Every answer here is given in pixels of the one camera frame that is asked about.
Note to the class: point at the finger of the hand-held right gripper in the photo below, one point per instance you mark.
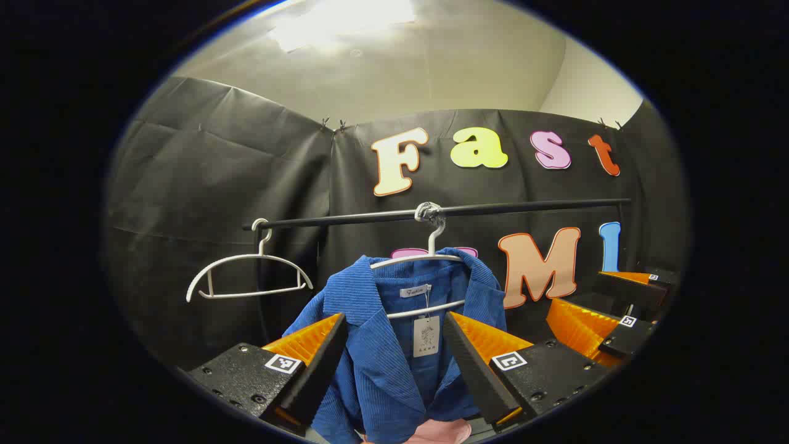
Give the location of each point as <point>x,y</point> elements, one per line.
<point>579,330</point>
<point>629,290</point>

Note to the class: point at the black clothes rack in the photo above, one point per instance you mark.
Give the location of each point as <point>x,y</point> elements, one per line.
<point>370,216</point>

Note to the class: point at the white clothes hanger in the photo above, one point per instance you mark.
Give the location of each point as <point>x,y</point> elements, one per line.
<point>259,255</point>
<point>431,246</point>

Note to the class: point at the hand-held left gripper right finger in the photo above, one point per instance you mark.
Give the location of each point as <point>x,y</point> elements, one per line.
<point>478,370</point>

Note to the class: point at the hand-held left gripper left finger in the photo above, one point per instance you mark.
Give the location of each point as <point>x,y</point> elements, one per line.
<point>320,370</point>

